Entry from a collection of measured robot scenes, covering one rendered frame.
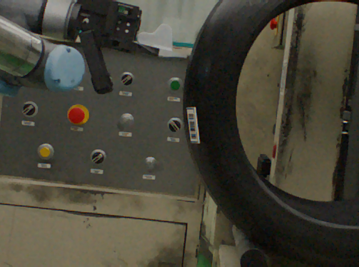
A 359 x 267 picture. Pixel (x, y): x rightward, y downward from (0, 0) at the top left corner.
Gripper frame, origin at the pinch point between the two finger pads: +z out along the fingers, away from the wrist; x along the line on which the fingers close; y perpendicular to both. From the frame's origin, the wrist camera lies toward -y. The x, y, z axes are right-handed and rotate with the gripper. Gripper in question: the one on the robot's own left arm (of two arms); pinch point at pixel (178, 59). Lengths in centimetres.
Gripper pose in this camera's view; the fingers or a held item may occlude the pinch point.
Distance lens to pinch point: 162.6
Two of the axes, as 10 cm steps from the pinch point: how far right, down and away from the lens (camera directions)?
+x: -0.3, -0.5, 10.0
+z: 9.7, 2.3, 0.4
